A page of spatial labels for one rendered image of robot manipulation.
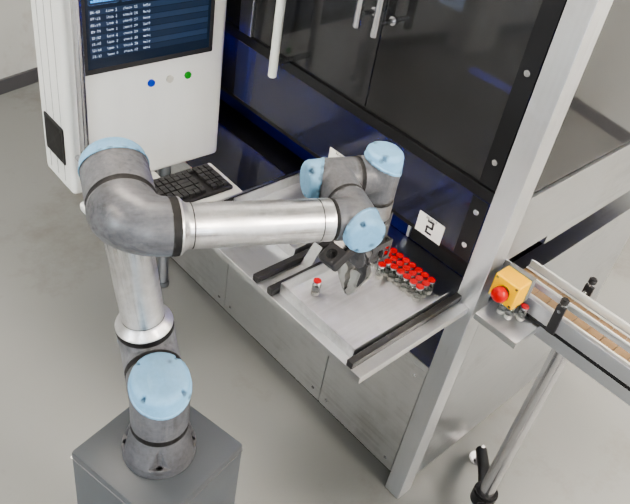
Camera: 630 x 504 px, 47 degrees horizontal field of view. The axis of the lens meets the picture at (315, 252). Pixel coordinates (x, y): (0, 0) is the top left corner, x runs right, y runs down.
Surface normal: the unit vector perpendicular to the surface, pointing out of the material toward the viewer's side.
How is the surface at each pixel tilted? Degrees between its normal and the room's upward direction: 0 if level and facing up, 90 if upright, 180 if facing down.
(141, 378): 7
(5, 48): 90
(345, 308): 0
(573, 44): 90
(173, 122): 90
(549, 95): 90
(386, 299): 0
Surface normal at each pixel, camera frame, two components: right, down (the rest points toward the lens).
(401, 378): -0.73, 0.35
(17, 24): 0.80, 0.47
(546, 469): 0.15, -0.76
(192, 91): 0.64, 0.56
